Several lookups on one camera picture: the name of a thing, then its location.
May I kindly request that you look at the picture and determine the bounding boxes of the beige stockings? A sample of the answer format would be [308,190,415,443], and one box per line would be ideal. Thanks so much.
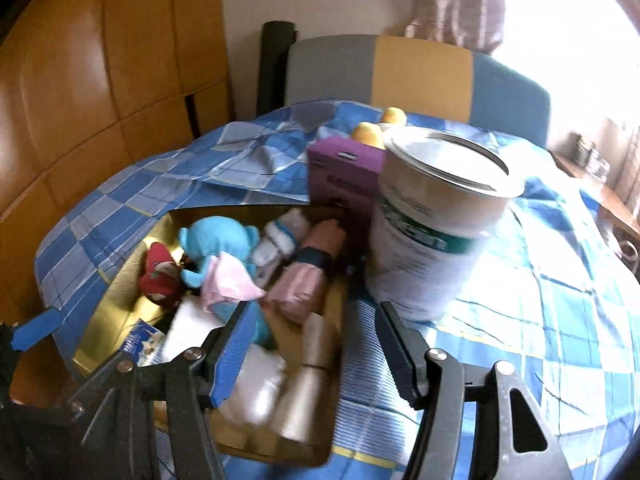
[277,312,346,448]

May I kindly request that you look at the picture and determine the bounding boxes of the pink cloth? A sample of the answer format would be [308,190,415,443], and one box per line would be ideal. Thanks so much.
[200,251,268,313]

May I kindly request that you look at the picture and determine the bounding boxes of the red sock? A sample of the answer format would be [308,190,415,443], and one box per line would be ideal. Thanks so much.
[138,241,185,308]

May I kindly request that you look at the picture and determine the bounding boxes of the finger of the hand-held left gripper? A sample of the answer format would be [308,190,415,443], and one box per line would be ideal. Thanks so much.
[11,309,62,354]

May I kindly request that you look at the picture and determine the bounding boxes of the wooden wardrobe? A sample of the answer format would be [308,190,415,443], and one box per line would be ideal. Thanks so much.
[0,0,233,401]

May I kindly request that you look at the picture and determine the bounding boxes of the yellow plush toy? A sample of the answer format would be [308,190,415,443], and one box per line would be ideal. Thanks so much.
[350,106,407,150]

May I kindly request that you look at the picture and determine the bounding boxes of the teal sock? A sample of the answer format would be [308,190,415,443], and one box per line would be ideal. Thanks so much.
[177,216,276,351]

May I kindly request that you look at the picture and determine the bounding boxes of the gold tin tray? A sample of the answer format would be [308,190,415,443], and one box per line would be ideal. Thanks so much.
[70,204,361,468]

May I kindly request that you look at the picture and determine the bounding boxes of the small white blue box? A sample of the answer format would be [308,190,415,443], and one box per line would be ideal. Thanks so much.
[120,321,168,368]

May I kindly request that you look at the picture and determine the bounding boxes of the bright window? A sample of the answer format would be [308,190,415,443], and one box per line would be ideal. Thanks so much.
[492,0,640,126]

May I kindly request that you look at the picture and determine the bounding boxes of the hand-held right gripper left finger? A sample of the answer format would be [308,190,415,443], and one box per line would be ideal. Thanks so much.
[67,300,258,480]

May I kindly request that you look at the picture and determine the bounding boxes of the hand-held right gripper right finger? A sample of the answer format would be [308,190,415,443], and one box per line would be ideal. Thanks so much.
[374,301,573,480]

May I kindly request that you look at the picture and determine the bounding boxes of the white tube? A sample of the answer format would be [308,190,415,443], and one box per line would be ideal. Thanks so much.
[161,297,236,363]

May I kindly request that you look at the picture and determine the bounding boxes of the purple cardboard box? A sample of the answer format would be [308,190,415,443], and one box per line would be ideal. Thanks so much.
[306,136,387,261]

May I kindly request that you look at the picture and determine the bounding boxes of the grey pink socks bundle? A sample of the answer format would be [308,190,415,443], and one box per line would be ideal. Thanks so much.
[249,208,311,281]

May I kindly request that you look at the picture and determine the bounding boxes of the wooden desk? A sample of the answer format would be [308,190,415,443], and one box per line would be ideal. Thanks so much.
[550,149,640,241]

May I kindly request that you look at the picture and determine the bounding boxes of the grey yellow blue headboard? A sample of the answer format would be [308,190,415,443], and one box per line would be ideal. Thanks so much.
[282,34,551,148]

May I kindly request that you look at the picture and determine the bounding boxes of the pink patterned curtain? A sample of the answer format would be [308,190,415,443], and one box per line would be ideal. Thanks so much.
[404,0,516,56]

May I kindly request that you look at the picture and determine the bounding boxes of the white protein powder can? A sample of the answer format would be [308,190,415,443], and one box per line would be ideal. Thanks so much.
[365,126,526,323]

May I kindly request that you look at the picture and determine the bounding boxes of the clear desk organizer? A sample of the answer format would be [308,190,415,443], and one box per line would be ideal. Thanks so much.
[575,132,613,181]

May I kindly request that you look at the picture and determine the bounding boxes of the blue checkered bedsheet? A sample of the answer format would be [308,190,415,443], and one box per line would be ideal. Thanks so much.
[34,100,640,480]

